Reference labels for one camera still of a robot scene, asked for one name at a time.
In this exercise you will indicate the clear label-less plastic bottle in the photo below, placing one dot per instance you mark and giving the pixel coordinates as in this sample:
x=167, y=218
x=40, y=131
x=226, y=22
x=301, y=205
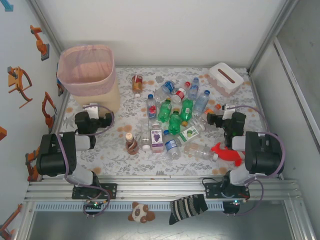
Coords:
x=197, y=150

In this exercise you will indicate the beige bin with pink liner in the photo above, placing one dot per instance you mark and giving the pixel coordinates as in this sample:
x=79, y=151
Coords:
x=100, y=97

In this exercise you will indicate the white tissue box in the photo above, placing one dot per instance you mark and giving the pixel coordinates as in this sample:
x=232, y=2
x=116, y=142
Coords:
x=213, y=72

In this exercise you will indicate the red shark toy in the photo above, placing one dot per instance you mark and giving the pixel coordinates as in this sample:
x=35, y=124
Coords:
x=225, y=153

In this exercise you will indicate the brown white panda plush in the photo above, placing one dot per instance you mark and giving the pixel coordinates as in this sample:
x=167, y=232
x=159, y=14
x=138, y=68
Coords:
x=138, y=212

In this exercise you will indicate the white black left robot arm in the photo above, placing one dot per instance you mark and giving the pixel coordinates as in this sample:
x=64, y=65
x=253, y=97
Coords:
x=50, y=160

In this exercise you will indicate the black white striped sock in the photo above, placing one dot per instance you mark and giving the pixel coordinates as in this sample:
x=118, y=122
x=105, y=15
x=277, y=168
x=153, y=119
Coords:
x=185, y=207

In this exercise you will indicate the aluminium frame post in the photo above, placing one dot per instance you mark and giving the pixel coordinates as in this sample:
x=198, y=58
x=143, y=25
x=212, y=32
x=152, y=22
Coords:
x=278, y=25
x=48, y=27

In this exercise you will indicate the red label red-cap bottle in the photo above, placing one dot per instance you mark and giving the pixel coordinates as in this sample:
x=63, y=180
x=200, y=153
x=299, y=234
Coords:
x=180, y=93

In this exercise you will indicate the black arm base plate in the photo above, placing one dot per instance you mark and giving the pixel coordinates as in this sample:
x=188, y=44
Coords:
x=211, y=191
x=111, y=191

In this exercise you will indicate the lime label clear bottle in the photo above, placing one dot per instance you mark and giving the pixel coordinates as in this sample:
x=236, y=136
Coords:
x=190, y=133

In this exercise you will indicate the grey side panel bar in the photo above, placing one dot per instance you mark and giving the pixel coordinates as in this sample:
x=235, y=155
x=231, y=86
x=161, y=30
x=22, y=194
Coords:
x=296, y=92

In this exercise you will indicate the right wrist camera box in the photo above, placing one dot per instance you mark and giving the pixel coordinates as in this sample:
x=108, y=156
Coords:
x=228, y=112

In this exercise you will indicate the aluminium rail beam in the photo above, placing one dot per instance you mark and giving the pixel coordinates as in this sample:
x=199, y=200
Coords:
x=162, y=190

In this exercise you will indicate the grape juice bottle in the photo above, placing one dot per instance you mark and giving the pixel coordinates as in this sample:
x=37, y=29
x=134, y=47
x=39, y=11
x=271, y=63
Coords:
x=156, y=140

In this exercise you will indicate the blue orange wall decal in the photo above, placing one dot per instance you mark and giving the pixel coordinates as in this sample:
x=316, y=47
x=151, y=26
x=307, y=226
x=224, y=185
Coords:
x=59, y=87

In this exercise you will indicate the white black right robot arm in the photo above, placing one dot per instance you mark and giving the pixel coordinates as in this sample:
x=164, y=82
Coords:
x=262, y=155

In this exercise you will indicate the amber tea bottle red label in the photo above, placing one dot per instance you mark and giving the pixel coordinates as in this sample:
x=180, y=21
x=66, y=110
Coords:
x=137, y=83

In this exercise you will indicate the red-blue label water bottle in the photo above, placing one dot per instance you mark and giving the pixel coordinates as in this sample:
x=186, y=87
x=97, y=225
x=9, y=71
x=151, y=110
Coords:
x=151, y=105

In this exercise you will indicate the small lit circuit board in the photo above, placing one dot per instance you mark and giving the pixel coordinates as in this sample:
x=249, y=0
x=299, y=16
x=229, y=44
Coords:
x=232, y=205
x=93, y=204

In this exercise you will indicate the floral tablecloth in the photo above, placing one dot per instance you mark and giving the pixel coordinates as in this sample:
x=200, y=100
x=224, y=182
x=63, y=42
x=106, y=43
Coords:
x=140, y=162

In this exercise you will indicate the clear white-cap bottle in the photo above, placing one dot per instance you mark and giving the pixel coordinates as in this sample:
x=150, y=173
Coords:
x=145, y=136

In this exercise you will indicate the crushed blue label bottle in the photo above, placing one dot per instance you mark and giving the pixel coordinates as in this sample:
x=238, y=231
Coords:
x=168, y=86

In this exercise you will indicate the blue label clear bottle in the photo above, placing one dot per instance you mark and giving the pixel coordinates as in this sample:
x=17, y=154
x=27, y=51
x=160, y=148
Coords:
x=172, y=146

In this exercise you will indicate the small brown drink bottle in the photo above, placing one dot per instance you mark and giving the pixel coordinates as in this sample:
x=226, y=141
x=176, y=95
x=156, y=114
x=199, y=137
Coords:
x=132, y=146

